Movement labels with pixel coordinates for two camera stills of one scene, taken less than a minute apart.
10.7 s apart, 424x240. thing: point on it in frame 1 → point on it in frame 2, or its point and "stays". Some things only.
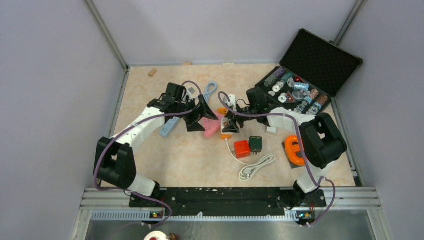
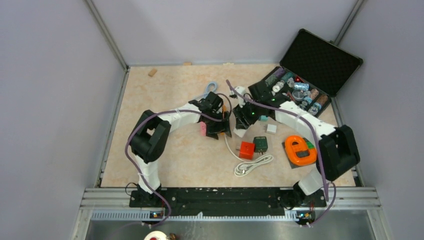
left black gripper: x=204 y=110 → x=212 y=132
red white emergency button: x=156 y=235 stays
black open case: x=312 y=71 stays
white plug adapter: x=272 y=130 stays
